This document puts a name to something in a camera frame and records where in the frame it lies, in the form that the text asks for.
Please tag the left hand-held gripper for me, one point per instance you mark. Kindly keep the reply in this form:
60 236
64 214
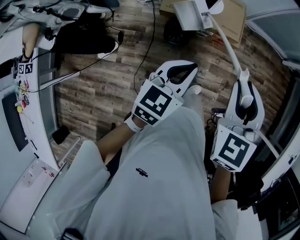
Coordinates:
152 103

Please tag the person's right forearm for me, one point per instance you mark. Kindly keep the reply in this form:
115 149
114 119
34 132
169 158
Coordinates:
220 185

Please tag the person's white shoe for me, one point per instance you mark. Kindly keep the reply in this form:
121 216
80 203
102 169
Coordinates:
195 89

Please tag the scattered colourful small parts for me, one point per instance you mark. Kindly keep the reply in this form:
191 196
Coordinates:
22 90

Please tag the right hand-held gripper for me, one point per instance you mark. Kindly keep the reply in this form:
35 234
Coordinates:
232 150

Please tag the black ribbed clip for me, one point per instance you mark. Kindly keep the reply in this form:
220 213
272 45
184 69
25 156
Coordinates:
71 234

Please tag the black waste bin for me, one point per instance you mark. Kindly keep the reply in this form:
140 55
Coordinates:
171 35

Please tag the black rectangular pad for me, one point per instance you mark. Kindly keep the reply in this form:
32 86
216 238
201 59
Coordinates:
61 134

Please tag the person's left forearm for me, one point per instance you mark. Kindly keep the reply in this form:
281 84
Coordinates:
112 145

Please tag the white wristwatch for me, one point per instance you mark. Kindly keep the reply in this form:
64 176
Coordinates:
134 126

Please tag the black desk mat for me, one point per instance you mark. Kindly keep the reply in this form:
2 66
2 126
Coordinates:
14 122

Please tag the black monitor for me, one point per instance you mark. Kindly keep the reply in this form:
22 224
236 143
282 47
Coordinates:
286 206

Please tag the person's white shirt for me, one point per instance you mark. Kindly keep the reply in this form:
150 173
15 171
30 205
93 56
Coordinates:
159 187

